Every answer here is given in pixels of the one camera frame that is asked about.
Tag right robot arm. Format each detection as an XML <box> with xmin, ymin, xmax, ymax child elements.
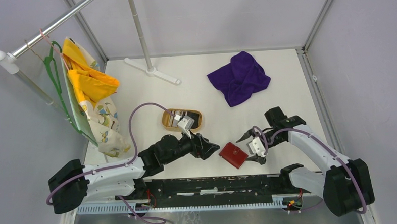
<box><xmin>239</xmin><ymin>106</ymin><xmax>375</xmax><ymax>216</ymax></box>

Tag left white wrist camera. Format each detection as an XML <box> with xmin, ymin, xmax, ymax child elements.
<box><xmin>177</xmin><ymin>116</ymin><xmax>194</xmax><ymax>139</ymax></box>

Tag patterned cream cloth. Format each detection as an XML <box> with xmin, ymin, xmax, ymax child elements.
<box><xmin>61</xmin><ymin>34</ymin><xmax>132</xmax><ymax>161</ymax></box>

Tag white slotted cable duct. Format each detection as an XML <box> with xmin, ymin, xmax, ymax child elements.
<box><xmin>76</xmin><ymin>195</ymin><xmax>285</xmax><ymax>218</ymax></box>

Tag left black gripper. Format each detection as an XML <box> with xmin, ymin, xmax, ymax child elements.
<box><xmin>161</xmin><ymin>126</ymin><xmax>220</xmax><ymax>164</ymax></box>

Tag metal clothes rack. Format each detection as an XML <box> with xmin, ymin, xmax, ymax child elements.
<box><xmin>0</xmin><ymin>0</ymin><xmax>182</xmax><ymax>113</ymax></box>

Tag red leather card holder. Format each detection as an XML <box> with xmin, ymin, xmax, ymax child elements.
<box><xmin>219</xmin><ymin>142</ymin><xmax>248</xmax><ymax>169</ymax></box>

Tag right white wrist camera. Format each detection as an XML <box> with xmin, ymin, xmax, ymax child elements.
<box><xmin>247</xmin><ymin>137</ymin><xmax>266</xmax><ymax>158</ymax></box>

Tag purple cloth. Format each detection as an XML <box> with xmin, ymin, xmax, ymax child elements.
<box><xmin>207</xmin><ymin>51</ymin><xmax>271</xmax><ymax>107</ymax></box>

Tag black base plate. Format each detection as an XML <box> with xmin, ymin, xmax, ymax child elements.
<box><xmin>124</xmin><ymin>174</ymin><xmax>301</xmax><ymax>208</ymax></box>

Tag yellow cloth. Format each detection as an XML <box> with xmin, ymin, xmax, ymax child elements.
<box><xmin>62</xmin><ymin>37</ymin><xmax>120</xmax><ymax>107</ymax></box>

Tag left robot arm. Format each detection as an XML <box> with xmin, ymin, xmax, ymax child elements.
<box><xmin>46</xmin><ymin>133</ymin><xmax>220</xmax><ymax>214</ymax></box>

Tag cards in tray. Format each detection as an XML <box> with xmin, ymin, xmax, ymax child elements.
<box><xmin>166</xmin><ymin>110</ymin><xmax>201</xmax><ymax>129</ymax></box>

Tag green clothes hanger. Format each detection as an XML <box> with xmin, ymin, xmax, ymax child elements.
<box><xmin>43</xmin><ymin>41</ymin><xmax>98</xmax><ymax>147</ymax></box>

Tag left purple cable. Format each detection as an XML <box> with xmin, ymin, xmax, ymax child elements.
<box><xmin>42</xmin><ymin>101</ymin><xmax>181</xmax><ymax>224</ymax></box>

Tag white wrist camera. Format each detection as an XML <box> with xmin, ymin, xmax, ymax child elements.
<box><xmin>247</xmin><ymin>137</ymin><xmax>266</xmax><ymax>158</ymax></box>
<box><xmin>177</xmin><ymin>116</ymin><xmax>194</xmax><ymax>139</ymax></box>

